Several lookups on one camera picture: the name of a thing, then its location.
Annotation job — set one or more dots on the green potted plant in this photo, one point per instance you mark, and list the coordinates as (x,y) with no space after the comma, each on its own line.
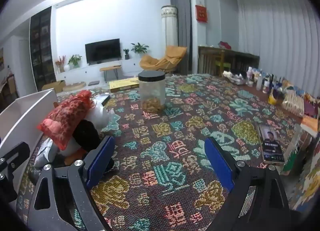
(75,61)
(139,48)

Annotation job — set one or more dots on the white sheer curtain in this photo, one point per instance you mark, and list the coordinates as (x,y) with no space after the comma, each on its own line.
(285,35)

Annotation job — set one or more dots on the white tower air conditioner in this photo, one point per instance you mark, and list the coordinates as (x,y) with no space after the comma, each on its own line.
(169,18)

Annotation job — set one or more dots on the red wall hanging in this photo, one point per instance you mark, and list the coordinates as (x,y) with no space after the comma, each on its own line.
(201,13)

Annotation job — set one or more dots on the red flower vase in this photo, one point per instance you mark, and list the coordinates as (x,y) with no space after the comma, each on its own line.
(61,63)

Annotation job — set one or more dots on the white storage box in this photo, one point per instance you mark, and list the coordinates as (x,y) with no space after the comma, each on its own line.
(20,119)

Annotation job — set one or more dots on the cardboard box on floor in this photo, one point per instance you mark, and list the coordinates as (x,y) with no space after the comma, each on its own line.
(57,86)

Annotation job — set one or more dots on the colourful woven tablecloth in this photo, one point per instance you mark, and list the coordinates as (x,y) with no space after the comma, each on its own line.
(161,178)

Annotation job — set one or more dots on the dark wooden sideboard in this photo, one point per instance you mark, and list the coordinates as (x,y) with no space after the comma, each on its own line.
(214,61)

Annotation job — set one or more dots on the orange lounge chair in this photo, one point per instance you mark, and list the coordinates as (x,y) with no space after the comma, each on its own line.
(168,63)

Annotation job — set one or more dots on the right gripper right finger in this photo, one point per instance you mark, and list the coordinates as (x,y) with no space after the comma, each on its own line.
(256,197)

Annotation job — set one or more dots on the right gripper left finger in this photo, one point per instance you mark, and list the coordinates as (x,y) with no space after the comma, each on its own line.
(62,197)

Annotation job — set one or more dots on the green potted plant left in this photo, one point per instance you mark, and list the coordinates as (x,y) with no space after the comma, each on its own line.
(75,61)

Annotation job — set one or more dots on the small dark potted plant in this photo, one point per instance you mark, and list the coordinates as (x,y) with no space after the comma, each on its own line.
(126,52)

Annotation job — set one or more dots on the clear jar black lid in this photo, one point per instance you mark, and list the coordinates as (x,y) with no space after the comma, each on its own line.
(152,91)

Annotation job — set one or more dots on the black flat television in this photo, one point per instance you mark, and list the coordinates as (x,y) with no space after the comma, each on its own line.
(103,51)

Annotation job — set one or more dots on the green potted plant right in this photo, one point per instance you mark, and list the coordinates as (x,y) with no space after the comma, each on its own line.
(139,48)

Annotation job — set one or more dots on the grey curtain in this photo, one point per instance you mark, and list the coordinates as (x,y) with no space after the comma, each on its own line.
(184,33)

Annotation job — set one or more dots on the yellow flat box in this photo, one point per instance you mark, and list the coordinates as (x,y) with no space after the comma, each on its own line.
(125,84)

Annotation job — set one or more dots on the dark glass bookcase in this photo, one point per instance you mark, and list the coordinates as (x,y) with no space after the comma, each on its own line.
(40,49)

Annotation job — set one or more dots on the white plastic bag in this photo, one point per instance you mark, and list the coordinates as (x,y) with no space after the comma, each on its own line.
(98,116)

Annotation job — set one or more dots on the smartphone with video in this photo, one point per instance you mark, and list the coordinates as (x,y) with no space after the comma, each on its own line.
(271,151)

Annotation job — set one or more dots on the white tv cabinet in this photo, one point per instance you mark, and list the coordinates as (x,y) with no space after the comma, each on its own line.
(110,71)

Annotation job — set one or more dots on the red mesh pouch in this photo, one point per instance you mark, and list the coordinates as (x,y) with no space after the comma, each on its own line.
(61,122)

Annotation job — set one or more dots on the small wooden bench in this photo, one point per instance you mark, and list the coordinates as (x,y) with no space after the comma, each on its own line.
(112,68)

